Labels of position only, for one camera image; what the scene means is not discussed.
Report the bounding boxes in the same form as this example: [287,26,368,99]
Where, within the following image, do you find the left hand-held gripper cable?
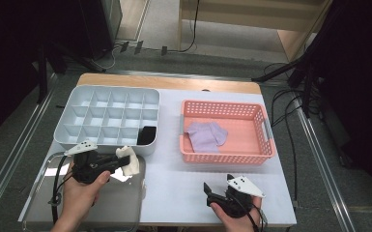
[47,154,71,225]

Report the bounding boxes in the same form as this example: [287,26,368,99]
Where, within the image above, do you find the person's left hand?
[59,162,112,218]

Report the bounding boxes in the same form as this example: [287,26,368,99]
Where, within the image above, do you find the hand-held gripper cable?
[47,154,71,225]
[235,192,269,232]

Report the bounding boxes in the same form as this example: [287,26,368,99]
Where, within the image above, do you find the white floor cable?
[90,44,124,71]

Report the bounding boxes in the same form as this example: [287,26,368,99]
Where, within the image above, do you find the black sock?
[136,126,157,146]

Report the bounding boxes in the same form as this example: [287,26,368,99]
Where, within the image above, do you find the person's right hand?
[210,195,264,229]

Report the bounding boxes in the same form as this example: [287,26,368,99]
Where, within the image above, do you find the shiny metal tray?
[18,152,147,231]

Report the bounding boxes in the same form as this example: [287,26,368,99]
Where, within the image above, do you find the light wooden frame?
[177,0,332,62]

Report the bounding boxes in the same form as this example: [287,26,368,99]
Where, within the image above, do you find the black cabinet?
[78,0,124,61]

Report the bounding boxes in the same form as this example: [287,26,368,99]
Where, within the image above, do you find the white divided organizer box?
[53,85,160,156]

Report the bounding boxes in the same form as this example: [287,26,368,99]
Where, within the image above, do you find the pink perforated basket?
[179,100,276,166]

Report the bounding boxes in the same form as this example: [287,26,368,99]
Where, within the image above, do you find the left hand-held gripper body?
[64,139,112,186]

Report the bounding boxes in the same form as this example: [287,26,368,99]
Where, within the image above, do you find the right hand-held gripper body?
[206,175,267,218]

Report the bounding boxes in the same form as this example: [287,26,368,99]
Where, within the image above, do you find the black metal stand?
[37,42,107,104]
[250,47,325,119]

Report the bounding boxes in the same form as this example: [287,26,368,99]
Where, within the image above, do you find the right hand-held gripper cable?
[235,192,269,232]

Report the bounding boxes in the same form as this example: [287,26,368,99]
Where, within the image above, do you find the dark curtain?
[0,0,85,148]
[315,0,372,199]

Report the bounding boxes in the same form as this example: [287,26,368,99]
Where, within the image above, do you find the black floor cable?
[283,93,303,207]
[264,62,303,129]

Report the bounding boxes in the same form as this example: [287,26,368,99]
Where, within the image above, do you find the black hanging cable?
[168,0,201,54]

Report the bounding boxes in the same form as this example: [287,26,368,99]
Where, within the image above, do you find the metal floor rail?
[294,105,357,232]
[0,72,59,220]

